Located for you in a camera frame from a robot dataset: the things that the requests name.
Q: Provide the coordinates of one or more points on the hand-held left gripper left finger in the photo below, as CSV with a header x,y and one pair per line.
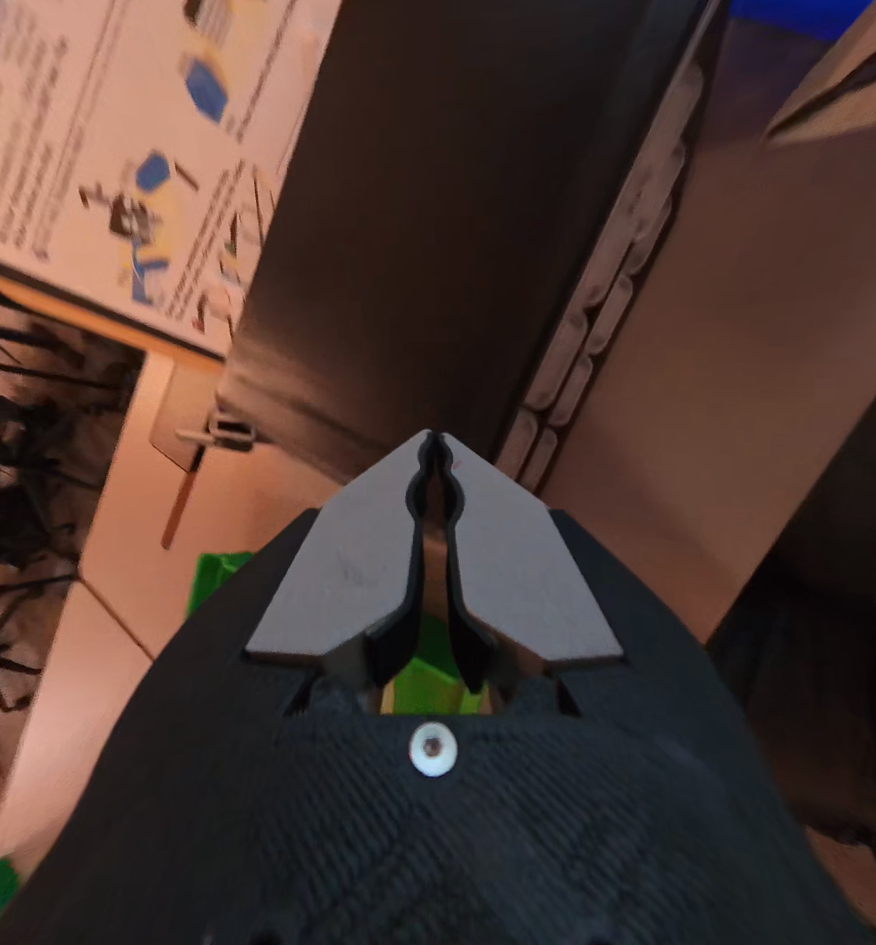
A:
x,y
342,576

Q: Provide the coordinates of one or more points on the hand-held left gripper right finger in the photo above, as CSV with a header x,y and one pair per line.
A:
x,y
526,576

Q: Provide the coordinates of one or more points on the grid of small cabinet drawers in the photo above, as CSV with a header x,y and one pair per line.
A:
x,y
615,295

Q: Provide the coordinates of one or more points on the black drawer cabinet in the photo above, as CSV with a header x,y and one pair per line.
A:
x,y
423,221

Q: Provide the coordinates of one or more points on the green plastic tray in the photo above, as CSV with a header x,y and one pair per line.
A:
x,y
220,583

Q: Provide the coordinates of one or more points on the printed instruction sheet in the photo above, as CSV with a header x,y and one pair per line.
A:
x,y
76,148

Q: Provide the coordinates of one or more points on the cardboard box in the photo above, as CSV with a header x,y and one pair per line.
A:
x,y
851,88

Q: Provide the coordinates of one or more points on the blue plastic bin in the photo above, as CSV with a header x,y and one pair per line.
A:
x,y
792,15

